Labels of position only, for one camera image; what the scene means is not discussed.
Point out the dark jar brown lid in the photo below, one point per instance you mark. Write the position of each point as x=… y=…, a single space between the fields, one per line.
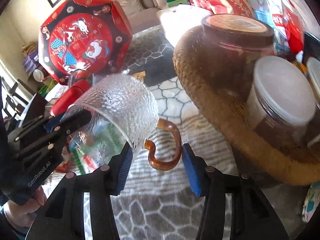
x=232 y=45

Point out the woven wicker basket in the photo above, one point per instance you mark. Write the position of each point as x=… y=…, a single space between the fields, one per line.
x=189 y=55

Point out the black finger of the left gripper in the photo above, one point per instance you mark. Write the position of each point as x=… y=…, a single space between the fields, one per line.
x=74 y=122

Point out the person's left hand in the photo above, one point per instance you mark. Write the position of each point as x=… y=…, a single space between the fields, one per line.
x=21 y=217

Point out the red octagonal gift box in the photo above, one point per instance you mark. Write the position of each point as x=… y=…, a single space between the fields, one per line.
x=84 y=37

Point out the white plastic container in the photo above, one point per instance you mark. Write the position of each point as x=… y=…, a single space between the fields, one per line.
x=176 y=21

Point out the beige sofa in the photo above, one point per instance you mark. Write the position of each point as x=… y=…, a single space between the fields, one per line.
x=140 y=2

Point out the red snack bags pile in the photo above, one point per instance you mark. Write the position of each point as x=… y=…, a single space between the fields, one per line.
x=281 y=15

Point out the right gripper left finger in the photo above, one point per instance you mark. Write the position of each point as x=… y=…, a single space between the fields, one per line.
x=62 y=216

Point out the jar with white lid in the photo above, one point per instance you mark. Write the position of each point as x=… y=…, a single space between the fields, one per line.
x=280 y=104

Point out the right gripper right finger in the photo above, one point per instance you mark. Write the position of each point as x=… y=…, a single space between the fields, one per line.
x=252 y=215

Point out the red eyeglass case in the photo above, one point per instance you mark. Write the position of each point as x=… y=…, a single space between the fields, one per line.
x=69 y=97

